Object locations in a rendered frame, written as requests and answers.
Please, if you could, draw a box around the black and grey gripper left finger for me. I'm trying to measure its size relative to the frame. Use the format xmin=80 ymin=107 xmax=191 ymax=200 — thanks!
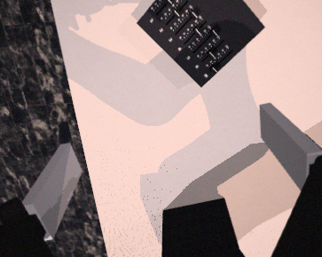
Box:
xmin=0 ymin=143 xmax=82 ymax=257

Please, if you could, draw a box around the black lighting desk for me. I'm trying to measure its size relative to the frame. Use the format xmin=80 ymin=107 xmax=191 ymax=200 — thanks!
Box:
xmin=137 ymin=0 xmax=265 ymax=88

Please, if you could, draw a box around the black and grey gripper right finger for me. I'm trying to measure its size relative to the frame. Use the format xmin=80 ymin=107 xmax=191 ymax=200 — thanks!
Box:
xmin=259 ymin=103 xmax=322 ymax=257

